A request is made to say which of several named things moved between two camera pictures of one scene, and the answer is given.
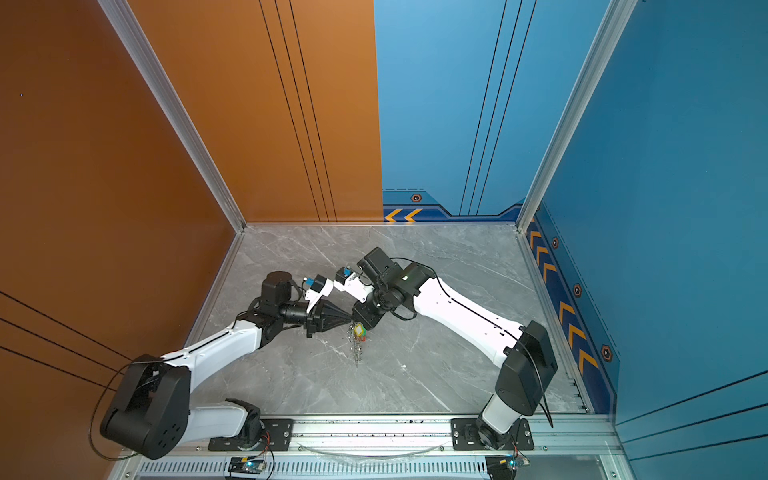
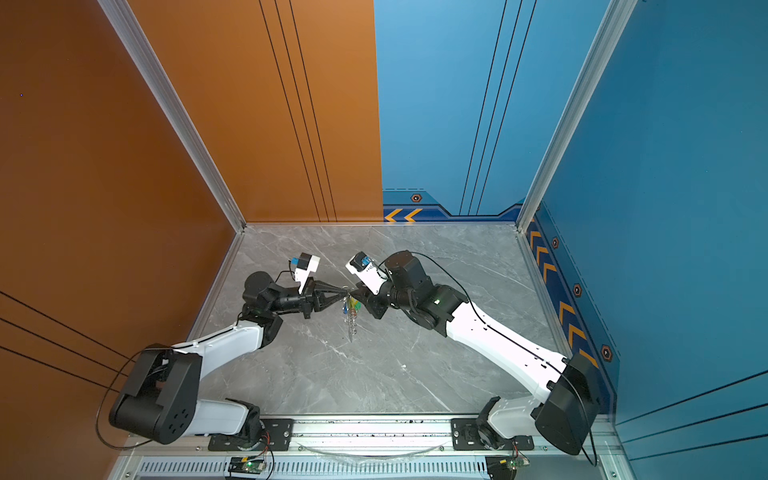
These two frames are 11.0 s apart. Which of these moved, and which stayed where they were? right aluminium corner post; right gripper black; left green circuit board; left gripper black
Moved: left gripper black; right gripper black
Stayed: right aluminium corner post; left green circuit board
